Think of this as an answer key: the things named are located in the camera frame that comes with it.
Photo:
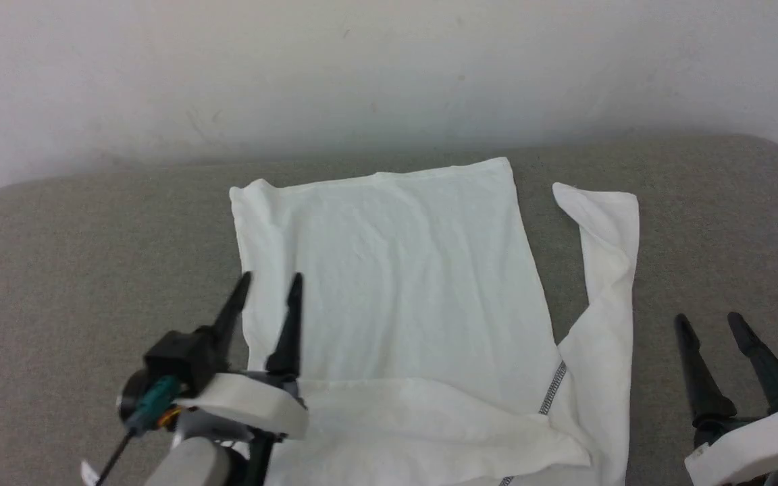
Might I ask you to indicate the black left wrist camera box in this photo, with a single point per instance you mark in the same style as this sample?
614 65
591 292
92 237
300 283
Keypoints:
183 358

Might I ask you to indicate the white long-sleeve shirt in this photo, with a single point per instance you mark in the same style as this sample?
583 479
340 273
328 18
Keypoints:
402 283

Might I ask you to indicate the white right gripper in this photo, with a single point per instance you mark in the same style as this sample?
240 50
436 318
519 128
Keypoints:
760 445

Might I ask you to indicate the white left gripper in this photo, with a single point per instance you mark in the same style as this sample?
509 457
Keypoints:
254 401

